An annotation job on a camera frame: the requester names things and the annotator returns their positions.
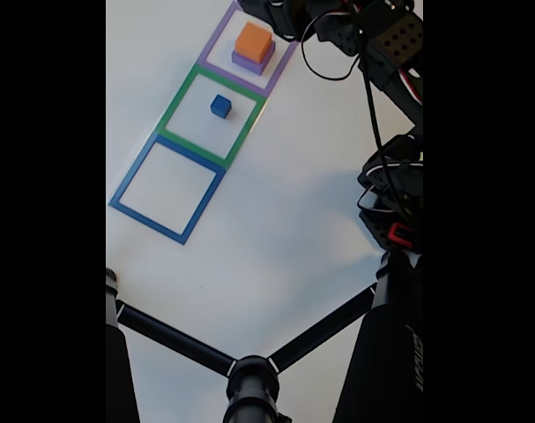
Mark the black cable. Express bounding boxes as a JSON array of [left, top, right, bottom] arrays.
[[300, 8, 412, 217]]

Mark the purple square frame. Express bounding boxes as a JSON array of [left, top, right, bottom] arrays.
[[196, 0, 300, 99]]

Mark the black camera tripod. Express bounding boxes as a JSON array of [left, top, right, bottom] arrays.
[[106, 249, 424, 423]]

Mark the red black table clamp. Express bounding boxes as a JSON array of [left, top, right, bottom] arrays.
[[388, 222, 420, 249]]

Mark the orange block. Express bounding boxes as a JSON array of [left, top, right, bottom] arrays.
[[234, 21, 274, 62]]

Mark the purple block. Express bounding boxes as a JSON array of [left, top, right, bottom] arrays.
[[230, 41, 276, 76]]

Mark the small blue cube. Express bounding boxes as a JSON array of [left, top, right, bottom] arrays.
[[210, 93, 232, 119]]

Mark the green square frame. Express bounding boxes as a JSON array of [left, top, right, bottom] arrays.
[[154, 63, 268, 171]]

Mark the blue square frame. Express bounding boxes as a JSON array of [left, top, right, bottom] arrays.
[[108, 133, 227, 247]]

